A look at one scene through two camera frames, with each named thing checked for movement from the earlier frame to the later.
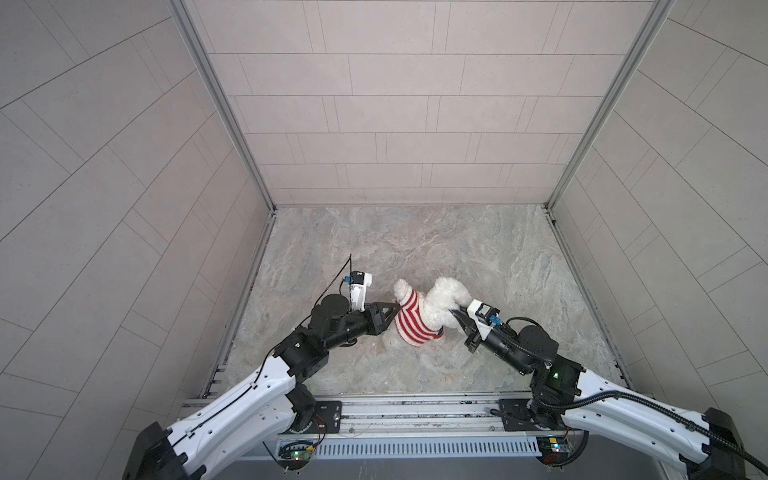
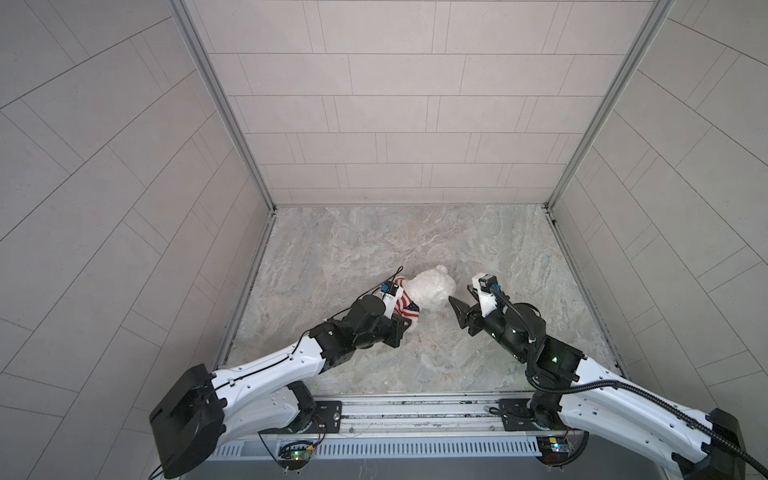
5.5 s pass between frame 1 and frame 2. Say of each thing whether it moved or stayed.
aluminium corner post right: stayed
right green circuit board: stayed
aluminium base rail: stayed
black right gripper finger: moved
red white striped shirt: moved
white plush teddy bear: moved
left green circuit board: stayed
